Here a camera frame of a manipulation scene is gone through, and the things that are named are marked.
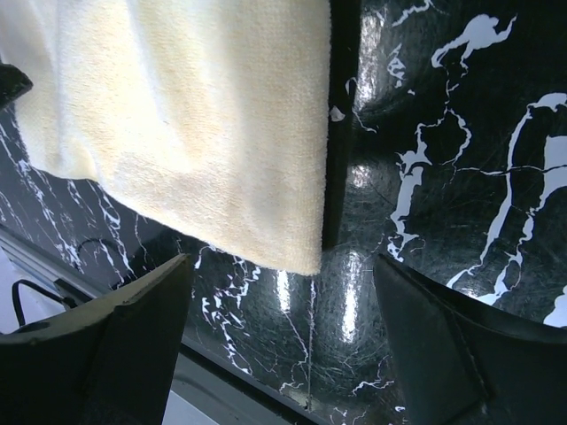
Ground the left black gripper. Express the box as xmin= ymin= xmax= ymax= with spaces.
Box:
xmin=0 ymin=63 xmax=33 ymax=110

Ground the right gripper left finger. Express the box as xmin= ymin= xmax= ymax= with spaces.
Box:
xmin=1 ymin=254 xmax=191 ymax=424

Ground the yellow towel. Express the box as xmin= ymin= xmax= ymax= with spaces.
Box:
xmin=1 ymin=1 xmax=331 ymax=275

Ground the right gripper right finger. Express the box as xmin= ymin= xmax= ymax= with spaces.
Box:
xmin=373 ymin=255 xmax=566 ymax=424

